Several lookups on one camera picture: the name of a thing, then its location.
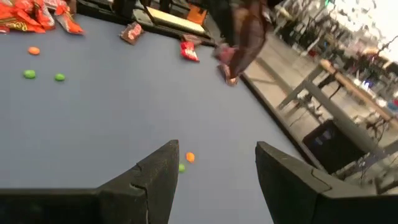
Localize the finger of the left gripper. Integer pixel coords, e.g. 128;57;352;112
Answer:
229;30;267;79

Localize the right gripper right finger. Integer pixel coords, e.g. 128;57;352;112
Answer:
255;141;398;224

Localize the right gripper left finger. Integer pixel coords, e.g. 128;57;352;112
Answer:
0;139;181;224

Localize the orange object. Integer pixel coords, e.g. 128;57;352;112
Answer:
186;4;208;26

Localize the wooden table board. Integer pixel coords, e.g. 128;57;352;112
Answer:
146;6;206;35

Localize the black computer with purple lights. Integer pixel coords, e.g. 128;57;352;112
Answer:
302;119;368;174

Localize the grey wooden-top workbench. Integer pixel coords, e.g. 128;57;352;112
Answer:
276;58;398;153

